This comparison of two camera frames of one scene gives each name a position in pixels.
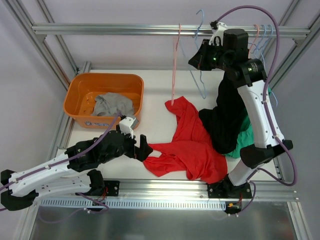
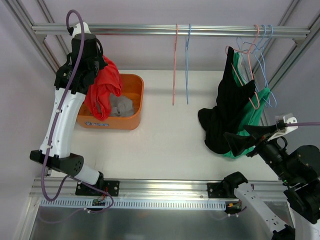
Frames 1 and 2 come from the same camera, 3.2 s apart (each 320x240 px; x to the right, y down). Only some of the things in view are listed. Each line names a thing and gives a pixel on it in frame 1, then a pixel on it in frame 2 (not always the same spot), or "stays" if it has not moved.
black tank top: x=224 y=121 stays
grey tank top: x=112 y=104 stays
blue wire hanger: x=193 y=77 to x=187 y=62
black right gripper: x=203 y=55 to x=261 y=142
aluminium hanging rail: x=165 y=29 stays
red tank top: x=193 y=148 to x=108 y=81
